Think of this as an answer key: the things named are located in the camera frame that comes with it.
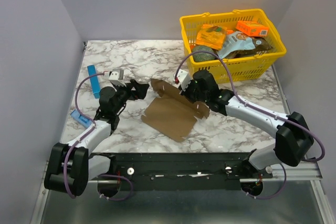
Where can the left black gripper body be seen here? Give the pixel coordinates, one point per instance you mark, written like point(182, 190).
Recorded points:
point(124, 93)

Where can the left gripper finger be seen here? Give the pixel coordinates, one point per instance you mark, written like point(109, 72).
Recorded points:
point(134, 83)
point(140, 90)

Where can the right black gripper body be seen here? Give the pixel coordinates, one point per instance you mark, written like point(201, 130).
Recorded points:
point(189, 94)

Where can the brown cardboard box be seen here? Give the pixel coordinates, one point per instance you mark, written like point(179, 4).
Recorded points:
point(171, 113)

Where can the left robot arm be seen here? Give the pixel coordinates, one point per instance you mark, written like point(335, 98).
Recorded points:
point(71, 166)

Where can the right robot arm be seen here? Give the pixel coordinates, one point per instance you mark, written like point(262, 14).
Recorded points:
point(289, 131)

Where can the orange carton box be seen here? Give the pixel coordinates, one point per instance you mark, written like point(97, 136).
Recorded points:
point(252, 29)

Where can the green round melon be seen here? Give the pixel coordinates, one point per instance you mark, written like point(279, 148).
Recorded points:
point(203, 53)

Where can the long blue bar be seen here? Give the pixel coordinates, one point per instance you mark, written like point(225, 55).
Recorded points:
point(95, 85)

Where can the small blue block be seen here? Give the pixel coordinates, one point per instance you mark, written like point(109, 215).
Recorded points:
point(82, 120)

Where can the orange snack pouch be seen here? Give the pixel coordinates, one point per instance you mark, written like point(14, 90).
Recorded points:
point(212, 36)

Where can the light blue snack bag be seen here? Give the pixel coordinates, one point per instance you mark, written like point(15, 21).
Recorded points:
point(237, 41)

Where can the yellow plastic basket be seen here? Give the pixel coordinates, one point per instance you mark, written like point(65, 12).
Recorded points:
point(244, 68)

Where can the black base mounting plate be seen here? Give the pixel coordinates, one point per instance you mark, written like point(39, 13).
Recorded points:
point(181, 171)

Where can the dark brown snack bag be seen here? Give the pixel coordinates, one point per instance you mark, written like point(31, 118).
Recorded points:
point(262, 47)

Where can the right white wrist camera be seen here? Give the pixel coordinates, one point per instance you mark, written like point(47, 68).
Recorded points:
point(183, 78)

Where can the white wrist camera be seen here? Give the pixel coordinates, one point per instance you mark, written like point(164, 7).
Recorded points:
point(183, 78)
point(116, 78)

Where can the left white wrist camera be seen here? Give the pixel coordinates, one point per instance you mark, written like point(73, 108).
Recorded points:
point(116, 78)

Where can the aluminium frame rail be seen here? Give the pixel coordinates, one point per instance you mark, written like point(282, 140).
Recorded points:
point(302, 201)

